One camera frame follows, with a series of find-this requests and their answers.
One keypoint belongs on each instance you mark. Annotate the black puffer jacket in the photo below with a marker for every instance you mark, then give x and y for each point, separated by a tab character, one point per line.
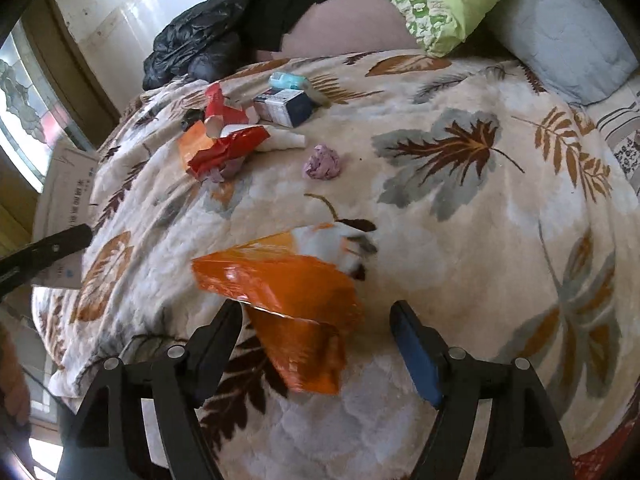
200	35

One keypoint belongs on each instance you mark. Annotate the white plastic bottle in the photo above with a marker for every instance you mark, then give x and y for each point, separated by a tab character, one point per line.
285	141

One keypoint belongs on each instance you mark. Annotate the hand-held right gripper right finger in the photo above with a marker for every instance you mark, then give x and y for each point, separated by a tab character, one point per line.
417	355

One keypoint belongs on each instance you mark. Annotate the black cloth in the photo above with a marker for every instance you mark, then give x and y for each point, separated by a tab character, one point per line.
295	5

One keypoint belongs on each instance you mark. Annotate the orange plastic bag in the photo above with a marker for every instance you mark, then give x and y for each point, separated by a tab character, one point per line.
285	285

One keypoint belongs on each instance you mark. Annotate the teal packet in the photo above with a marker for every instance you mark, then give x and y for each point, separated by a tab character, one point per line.
287	80

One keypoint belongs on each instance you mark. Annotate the white and blue box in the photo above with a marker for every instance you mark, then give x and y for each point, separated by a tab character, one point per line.
282	107

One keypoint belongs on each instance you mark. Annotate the person's left hand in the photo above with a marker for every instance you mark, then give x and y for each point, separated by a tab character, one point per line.
12	375

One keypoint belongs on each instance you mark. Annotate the red foil wrapper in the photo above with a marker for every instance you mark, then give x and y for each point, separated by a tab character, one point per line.
230	152

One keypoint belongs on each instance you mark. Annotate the small orange wrapper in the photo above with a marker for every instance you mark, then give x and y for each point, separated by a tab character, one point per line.
192	142

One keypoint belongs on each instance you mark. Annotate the grey quilted pillow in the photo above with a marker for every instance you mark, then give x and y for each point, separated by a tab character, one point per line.
560	30

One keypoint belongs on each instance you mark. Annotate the small dark object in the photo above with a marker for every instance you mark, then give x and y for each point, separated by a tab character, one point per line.
192	118

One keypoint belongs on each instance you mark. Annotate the mauve sheet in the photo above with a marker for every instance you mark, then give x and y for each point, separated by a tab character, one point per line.
350	25

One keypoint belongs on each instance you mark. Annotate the leaf print blanket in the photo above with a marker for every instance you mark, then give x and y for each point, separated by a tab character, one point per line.
450	260

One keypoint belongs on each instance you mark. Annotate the purple crumpled paper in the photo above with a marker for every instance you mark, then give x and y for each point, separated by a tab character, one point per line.
321	162

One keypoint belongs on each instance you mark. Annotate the orange plastic basket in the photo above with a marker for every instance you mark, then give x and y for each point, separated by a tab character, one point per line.
600	460

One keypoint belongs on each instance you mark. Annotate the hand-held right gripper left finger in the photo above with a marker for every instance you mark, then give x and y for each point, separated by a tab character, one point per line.
220	340

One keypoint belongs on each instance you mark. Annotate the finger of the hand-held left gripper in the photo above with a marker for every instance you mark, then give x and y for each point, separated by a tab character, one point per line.
45	252

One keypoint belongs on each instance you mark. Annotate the striped pillow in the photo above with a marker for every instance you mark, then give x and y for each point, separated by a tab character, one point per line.
622	130

